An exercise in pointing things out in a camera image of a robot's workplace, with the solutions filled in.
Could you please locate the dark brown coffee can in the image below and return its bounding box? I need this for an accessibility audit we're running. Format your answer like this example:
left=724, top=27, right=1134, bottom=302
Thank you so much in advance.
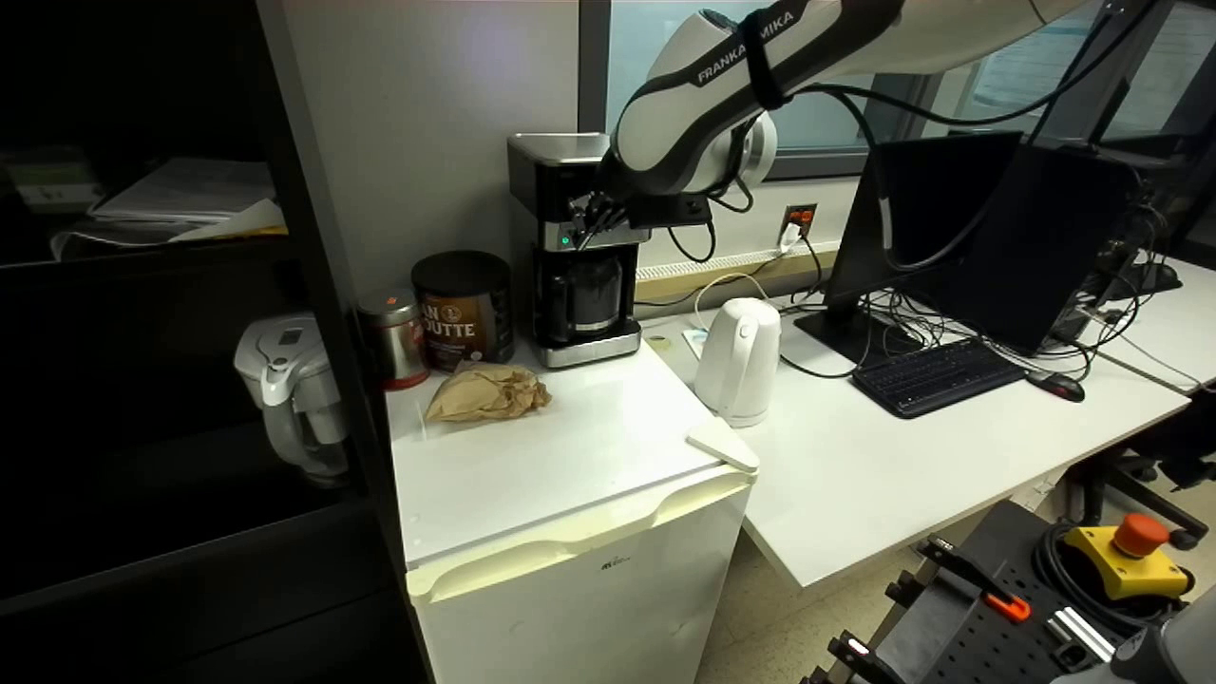
left=412, top=248, right=519, bottom=376

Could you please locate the black office chair base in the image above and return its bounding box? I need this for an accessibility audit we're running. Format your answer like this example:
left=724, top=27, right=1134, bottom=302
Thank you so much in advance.
left=1065, top=393, right=1216, bottom=554

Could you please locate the black silver coffee maker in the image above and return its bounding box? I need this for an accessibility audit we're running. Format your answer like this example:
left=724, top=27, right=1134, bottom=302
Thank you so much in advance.
left=506, top=128, right=649, bottom=374

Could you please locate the yellow emergency stop button box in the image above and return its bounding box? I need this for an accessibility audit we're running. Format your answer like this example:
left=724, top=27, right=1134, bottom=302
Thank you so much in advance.
left=1061, top=509, right=1198, bottom=607

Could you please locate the black keyboard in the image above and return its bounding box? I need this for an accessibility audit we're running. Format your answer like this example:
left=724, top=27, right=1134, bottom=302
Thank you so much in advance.
left=851, top=338, right=1032, bottom=422

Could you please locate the white power cable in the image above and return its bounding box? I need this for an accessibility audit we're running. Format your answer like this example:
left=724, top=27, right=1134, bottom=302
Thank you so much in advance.
left=643, top=229, right=830, bottom=318

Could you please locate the wall power outlet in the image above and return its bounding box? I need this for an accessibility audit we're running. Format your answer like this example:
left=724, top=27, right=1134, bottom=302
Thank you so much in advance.
left=777, top=203, right=820, bottom=260

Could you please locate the stack of papers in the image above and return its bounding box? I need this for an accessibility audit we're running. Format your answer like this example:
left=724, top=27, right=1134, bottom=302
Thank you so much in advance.
left=49, top=152, right=292, bottom=262

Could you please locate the black computer mouse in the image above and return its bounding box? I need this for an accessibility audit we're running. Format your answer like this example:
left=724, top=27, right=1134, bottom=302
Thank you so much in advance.
left=1024, top=367, right=1092, bottom=408

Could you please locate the small red white can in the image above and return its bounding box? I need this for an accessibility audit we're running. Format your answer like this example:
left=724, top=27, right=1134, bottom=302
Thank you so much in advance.
left=379, top=298, right=429, bottom=393

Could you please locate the white mini fridge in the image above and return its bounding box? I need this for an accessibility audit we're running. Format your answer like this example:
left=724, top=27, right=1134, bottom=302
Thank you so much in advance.
left=383, top=338, right=763, bottom=684

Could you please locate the black clamp with orange handle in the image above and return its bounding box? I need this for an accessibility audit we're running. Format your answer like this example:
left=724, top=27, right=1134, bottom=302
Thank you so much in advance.
left=921, top=535, right=1038, bottom=627

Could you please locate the black perforated board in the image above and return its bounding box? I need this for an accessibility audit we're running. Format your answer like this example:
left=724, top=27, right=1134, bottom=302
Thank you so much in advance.
left=799, top=499, right=1146, bottom=684

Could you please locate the white electric kettle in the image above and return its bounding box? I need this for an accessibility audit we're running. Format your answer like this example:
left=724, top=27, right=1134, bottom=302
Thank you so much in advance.
left=688, top=298, right=786, bottom=433

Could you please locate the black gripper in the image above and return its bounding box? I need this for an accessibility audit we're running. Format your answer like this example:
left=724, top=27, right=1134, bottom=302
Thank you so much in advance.
left=571, top=174, right=716, bottom=255

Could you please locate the black computer monitor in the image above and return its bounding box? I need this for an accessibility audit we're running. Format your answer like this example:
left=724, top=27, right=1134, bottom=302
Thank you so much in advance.
left=795, top=134, right=1146, bottom=374

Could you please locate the black shelf unit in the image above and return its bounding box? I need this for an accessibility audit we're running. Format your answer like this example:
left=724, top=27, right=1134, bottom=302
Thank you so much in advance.
left=0, top=0, right=429, bottom=684

